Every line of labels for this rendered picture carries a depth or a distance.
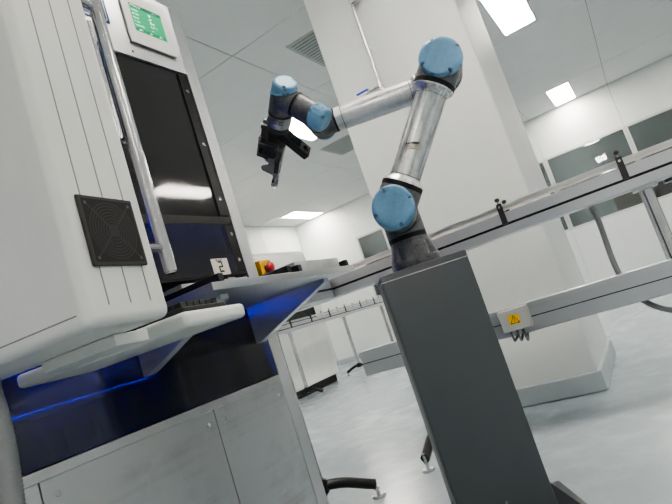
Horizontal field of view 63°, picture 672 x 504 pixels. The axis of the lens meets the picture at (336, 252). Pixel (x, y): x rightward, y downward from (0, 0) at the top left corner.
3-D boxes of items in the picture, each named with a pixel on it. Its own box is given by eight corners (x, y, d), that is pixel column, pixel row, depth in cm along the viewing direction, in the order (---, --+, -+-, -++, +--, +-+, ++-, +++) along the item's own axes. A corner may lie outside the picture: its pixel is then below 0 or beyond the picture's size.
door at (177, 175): (134, 215, 168) (86, 44, 176) (227, 217, 206) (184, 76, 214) (135, 214, 168) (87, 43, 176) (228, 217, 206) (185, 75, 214)
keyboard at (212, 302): (35, 370, 115) (33, 358, 115) (88, 358, 128) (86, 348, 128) (184, 313, 101) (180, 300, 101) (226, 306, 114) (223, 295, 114)
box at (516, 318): (504, 334, 230) (496, 313, 231) (506, 332, 234) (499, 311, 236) (532, 326, 224) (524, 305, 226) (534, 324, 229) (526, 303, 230)
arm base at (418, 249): (438, 261, 171) (427, 232, 173) (445, 256, 156) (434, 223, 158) (392, 277, 171) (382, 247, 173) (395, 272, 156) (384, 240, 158)
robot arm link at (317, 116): (338, 117, 166) (308, 101, 169) (330, 105, 155) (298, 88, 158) (325, 139, 167) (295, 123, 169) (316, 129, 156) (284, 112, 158)
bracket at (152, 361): (143, 377, 149) (131, 331, 151) (152, 374, 152) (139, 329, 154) (235, 345, 133) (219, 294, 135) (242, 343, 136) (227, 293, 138)
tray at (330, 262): (214, 306, 177) (211, 296, 177) (263, 297, 199) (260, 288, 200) (296, 273, 160) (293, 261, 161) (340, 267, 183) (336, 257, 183)
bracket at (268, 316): (256, 343, 193) (245, 308, 195) (261, 342, 196) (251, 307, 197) (335, 316, 177) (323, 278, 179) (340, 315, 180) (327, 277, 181)
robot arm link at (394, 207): (411, 239, 159) (468, 58, 159) (406, 234, 144) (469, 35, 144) (372, 227, 162) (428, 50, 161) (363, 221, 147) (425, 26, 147)
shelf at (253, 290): (86, 344, 147) (84, 337, 148) (249, 310, 209) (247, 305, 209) (213, 290, 125) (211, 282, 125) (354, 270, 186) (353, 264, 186)
